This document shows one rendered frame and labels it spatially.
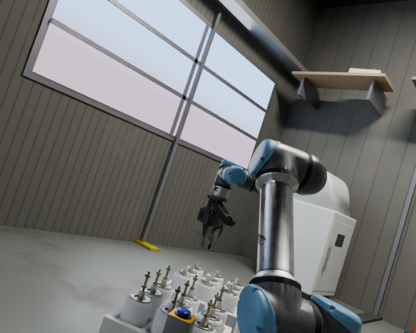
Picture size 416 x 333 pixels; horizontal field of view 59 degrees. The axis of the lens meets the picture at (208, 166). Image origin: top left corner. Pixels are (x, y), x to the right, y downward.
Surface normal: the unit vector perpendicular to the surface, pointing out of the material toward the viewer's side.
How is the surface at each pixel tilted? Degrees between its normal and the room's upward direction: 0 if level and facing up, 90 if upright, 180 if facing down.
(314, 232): 90
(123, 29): 90
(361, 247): 90
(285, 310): 55
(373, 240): 90
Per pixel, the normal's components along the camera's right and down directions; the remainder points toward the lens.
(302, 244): -0.65, -0.26
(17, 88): 0.72, 0.19
